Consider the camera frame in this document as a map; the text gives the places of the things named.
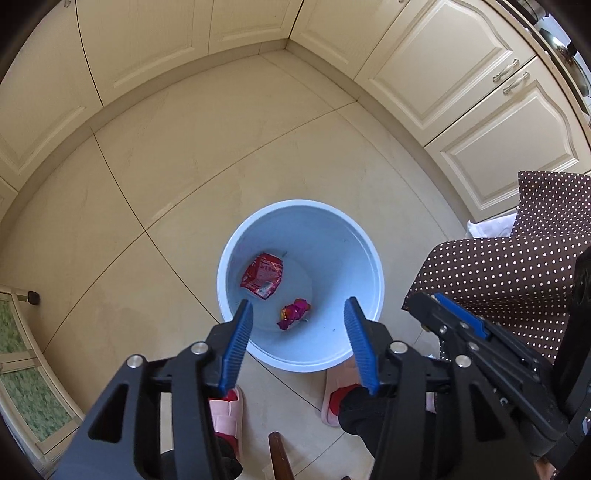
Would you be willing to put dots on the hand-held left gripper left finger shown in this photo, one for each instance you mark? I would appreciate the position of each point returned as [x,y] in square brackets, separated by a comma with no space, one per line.
[238,341]

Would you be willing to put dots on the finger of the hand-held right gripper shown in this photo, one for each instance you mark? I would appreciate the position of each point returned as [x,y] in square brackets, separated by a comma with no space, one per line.
[461,314]
[438,323]

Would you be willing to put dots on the cream cabinet door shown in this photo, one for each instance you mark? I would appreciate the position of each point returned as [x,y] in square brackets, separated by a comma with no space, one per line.
[41,92]
[138,41]
[438,60]
[341,27]
[508,143]
[249,18]

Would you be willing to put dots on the brown polka dot tablecloth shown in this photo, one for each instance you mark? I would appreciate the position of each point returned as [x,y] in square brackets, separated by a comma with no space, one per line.
[508,267]

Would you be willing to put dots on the white cloth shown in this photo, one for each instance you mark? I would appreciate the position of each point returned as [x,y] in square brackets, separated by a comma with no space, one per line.
[489,226]

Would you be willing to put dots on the person's right leg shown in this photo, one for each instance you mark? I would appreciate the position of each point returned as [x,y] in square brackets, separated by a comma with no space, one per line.
[364,415]

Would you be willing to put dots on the red snack wrapper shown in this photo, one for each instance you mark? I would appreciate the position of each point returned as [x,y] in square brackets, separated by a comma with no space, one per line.
[261,274]

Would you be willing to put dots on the black door stopper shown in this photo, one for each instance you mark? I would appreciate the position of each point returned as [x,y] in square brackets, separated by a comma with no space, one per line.
[33,297]

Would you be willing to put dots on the pink slipper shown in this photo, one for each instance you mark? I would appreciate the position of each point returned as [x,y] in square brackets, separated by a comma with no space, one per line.
[330,383]
[228,415]

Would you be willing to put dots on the crumpled magenta wrapper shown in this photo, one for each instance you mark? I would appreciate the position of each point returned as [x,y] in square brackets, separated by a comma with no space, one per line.
[293,314]

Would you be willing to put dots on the black gas stove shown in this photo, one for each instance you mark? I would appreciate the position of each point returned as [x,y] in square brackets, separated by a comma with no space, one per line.
[568,55]

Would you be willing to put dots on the green frosted glass door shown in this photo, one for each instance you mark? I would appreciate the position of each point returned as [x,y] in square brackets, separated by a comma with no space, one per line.
[27,369]

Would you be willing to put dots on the light blue plastic bin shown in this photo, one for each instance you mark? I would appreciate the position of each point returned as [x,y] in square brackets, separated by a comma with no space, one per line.
[332,258]

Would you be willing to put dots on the dark wooden stick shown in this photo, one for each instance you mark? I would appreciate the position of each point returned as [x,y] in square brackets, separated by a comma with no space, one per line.
[279,457]

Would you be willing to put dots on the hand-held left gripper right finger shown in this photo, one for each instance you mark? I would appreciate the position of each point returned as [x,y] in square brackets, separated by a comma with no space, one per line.
[362,346]

